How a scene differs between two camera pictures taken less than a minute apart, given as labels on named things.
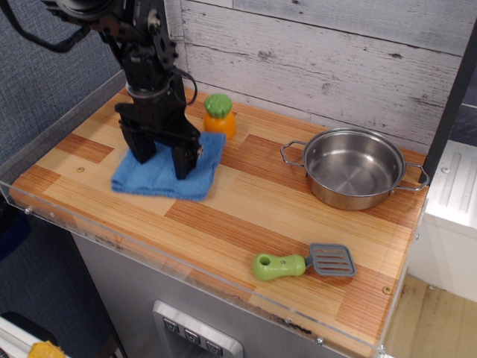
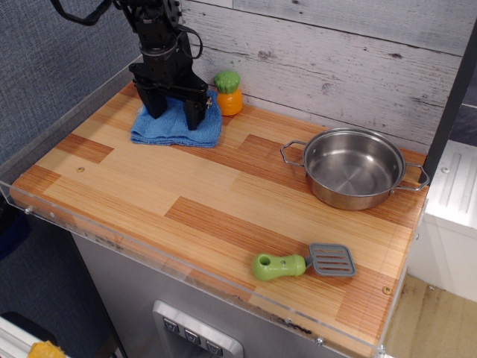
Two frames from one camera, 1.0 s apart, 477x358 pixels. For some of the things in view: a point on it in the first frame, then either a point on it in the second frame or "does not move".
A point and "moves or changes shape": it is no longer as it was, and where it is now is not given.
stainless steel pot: (354, 168) does not move
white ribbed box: (445, 250) does not move
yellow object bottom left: (45, 350) does not move
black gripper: (159, 114) to (171, 68)
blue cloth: (159, 177) moves or changes shape
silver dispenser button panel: (181, 334) does not move
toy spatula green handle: (329, 259) does not move
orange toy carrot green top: (219, 118) to (229, 97)
